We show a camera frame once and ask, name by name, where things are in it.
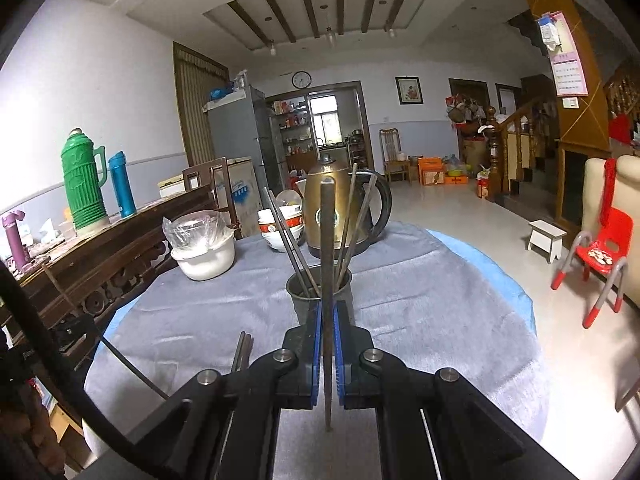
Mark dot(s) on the grey refrigerator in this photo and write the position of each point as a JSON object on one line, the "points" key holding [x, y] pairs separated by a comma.
{"points": [[235, 125]]}

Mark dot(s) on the gold electric kettle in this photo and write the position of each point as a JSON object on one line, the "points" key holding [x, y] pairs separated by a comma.
{"points": [[312, 185]]}

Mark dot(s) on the blue table cloth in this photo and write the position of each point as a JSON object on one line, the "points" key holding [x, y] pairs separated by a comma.
{"points": [[495, 270]]}

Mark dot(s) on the clear plastic bag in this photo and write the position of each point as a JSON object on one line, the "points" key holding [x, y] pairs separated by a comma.
{"points": [[195, 230]]}

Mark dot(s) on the dark wooden chair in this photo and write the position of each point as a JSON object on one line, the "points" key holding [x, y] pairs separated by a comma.
{"points": [[220, 180]]}

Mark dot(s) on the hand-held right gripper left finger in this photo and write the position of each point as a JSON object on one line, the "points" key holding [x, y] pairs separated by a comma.
{"points": [[316, 355]]}

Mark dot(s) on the orange cardboard box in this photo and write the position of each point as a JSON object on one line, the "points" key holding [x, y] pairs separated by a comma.
{"points": [[431, 170]]}

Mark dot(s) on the green thermos flask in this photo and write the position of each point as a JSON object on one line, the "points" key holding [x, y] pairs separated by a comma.
{"points": [[82, 185]]}

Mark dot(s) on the dark carved wooden sideboard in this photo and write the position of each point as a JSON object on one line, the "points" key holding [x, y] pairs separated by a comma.
{"points": [[100, 260]]}

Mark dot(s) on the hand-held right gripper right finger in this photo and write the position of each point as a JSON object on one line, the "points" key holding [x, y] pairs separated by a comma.
{"points": [[341, 355]]}

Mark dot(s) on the grey metal chopstick holder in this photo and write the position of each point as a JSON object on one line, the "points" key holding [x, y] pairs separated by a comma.
{"points": [[300, 305]]}

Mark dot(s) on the pink wall calendar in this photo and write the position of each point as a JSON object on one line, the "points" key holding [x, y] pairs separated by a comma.
{"points": [[570, 60]]}

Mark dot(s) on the purple water bottle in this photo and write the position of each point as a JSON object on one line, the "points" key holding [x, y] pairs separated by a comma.
{"points": [[17, 240]]}

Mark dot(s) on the round wall clock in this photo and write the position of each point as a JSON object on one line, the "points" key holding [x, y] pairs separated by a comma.
{"points": [[301, 79]]}

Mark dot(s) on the framed wall picture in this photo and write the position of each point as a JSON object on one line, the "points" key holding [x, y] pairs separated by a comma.
{"points": [[409, 91]]}

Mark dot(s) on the person's left hand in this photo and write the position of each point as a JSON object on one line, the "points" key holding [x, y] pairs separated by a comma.
{"points": [[47, 435]]}

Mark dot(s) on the wooden staircase railing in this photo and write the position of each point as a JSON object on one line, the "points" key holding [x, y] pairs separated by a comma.
{"points": [[510, 145]]}

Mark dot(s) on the white chest freezer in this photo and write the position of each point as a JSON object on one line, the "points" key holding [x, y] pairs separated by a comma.
{"points": [[247, 200]]}

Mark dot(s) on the kitchen shelf with goods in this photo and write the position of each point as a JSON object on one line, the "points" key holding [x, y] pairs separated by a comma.
{"points": [[292, 125]]}

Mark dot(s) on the red child chair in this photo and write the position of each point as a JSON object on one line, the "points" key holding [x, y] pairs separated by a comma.
{"points": [[612, 232]]}

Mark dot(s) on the brown door curtain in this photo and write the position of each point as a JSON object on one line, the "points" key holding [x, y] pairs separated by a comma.
{"points": [[197, 105]]}

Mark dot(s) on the white red-band bowl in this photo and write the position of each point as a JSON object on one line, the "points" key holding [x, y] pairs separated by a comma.
{"points": [[270, 230]]}

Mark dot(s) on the red tassel ornament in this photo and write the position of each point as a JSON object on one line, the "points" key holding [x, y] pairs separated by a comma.
{"points": [[608, 185]]}

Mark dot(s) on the blue water bottle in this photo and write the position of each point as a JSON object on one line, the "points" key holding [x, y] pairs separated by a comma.
{"points": [[122, 185]]}

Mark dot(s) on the white red-rimmed bowl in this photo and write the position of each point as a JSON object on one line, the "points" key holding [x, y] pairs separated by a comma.
{"points": [[272, 217]]}

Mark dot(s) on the grey table cloth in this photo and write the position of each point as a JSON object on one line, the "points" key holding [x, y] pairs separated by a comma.
{"points": [[425, 320]]}

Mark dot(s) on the large white bowl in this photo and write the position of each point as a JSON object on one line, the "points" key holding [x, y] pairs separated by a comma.
{"points": [[205, 262]]}

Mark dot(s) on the brown wooden chair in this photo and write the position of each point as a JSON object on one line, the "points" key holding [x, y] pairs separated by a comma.
{"points": [[390, 147]]}

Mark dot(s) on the small white stool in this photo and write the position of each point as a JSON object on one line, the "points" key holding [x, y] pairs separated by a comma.
{"points": [[547, 237]]}

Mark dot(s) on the red carton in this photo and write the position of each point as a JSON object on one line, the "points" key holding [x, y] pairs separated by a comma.
{"points": [[482, 187]]}

